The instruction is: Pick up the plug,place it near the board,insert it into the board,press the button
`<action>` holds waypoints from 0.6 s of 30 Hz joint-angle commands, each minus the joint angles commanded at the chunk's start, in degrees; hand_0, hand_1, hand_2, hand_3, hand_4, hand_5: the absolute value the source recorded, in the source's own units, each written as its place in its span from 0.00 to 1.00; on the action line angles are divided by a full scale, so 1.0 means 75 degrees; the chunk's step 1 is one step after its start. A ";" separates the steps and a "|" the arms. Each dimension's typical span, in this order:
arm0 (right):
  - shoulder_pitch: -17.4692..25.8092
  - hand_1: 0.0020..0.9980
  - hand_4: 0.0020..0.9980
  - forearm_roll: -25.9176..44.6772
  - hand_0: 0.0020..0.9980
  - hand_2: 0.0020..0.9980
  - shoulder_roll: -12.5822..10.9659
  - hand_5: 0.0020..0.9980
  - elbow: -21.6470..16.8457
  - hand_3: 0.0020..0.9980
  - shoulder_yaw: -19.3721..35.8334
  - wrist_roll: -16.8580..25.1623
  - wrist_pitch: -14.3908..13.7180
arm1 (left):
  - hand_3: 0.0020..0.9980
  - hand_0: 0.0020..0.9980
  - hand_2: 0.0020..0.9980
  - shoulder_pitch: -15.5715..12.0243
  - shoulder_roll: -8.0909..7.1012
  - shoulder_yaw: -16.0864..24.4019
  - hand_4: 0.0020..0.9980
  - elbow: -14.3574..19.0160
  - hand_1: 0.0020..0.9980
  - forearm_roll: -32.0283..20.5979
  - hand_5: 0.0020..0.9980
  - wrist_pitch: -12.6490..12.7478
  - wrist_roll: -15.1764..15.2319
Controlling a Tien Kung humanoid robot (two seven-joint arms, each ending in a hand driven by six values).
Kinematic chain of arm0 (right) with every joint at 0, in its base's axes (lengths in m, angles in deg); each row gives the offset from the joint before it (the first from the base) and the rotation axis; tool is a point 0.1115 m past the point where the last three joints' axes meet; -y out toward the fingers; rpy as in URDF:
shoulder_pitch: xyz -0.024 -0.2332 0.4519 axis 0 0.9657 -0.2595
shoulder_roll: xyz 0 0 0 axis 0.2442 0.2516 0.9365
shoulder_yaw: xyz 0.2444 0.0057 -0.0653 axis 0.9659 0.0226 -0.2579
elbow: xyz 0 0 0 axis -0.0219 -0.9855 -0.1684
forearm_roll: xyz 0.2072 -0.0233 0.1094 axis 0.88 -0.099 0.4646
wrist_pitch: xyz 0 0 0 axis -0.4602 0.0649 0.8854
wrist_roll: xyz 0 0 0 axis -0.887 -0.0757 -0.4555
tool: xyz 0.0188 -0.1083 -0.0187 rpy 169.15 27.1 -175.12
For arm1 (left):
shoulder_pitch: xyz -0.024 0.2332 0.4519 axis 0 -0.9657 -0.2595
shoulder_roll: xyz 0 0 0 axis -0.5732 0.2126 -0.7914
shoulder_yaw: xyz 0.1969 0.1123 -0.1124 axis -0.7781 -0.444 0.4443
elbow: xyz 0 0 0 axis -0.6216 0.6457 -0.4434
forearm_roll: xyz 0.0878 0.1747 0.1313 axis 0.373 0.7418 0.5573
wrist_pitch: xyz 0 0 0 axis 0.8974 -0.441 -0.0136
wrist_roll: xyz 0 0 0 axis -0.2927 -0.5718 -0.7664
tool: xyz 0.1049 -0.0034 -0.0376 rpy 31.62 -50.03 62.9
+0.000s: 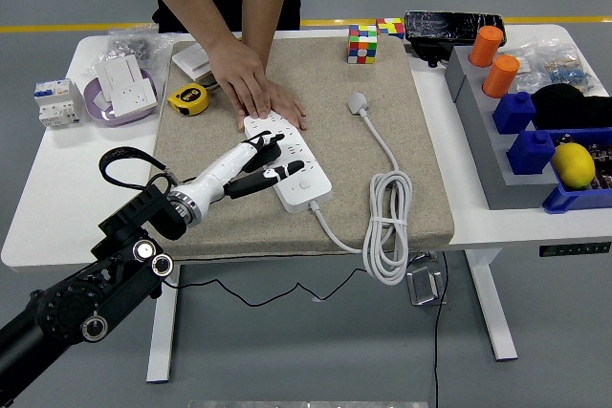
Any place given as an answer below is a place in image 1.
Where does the purple bowl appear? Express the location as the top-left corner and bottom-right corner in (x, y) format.
(82, 69), (160, 129)

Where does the blue plastic bin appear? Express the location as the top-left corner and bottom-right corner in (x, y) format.
(542, 127), (612, 215)

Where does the white wall switch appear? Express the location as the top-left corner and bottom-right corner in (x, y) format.
(171, 43), (213, 84)

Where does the person's right hand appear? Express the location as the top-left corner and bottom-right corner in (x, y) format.
(206, 37), (272, 121)

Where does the grey block holder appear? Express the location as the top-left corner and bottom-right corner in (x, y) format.
(444, 45), (560, 212)

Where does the white switch panel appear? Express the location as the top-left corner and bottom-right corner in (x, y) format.
(94, 54), (145, 104)

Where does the white circuit breaker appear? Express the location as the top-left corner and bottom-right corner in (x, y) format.
(33, 79), (83, 132)

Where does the yellow tape measure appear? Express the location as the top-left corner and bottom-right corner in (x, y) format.
(166, 82), (221, 118)

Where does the person's left hand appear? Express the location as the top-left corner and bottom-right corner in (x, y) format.
(237, 78), (308, 132)

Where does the white socket panel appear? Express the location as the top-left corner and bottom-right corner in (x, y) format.
(110, 81), (159, 119)

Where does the black table control panel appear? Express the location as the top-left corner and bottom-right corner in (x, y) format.
(538, 241), (612, 258)

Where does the small colourful puzzle cube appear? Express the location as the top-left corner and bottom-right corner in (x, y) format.
(375, 17), (406, 41)

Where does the black wrapped device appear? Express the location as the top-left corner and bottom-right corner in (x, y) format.
(404, 10), (508, 70)

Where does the large colourful puzzle cube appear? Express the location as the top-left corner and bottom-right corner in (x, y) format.
(347, 24), (379, 66)

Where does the orange cylinder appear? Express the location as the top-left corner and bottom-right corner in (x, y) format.
(469, 25), (505, 68)
(482, 54), (521, 99)

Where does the white table leg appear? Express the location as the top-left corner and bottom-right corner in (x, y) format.
(465, 248), (519, 361)
(144, 264), (181, 385)

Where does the black power adapter plug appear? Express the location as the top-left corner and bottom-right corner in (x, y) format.
(246, 135), (284, 173)

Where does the yellow lemon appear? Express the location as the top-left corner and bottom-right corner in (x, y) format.
(551, 141), (598, 190)

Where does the black hanging cable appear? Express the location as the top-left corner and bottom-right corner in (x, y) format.
(431, 249), (449, 408)

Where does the blue block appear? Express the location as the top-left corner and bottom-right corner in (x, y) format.
(492, 91), (537, 136)
(507, 129), (557, 177)

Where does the thin black adapter cord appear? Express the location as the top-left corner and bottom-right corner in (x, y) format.
(160, 267), (372, 308)

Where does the black cloth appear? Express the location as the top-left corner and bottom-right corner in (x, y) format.
(530, 83), (612, 132)

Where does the plastic bag of parts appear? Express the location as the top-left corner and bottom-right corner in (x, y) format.
(503, 39), (599, 96)

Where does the clear acrylic stand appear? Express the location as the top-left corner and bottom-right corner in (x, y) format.
(405, 249), (449, 307)

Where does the plastic bag of screws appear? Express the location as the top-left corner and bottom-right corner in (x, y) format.
(105, 25), (174, 71)

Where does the grey-brown mat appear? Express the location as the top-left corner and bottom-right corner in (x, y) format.
(151, 36), (455, 261)

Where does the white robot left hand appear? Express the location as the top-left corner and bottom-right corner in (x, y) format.
(186, 133), (305, 228)

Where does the white power strip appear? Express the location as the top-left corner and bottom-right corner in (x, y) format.
(242, 112), (334, 214)

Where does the white power strip cable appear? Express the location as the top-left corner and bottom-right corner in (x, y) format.
(309, 92), (413, 286)

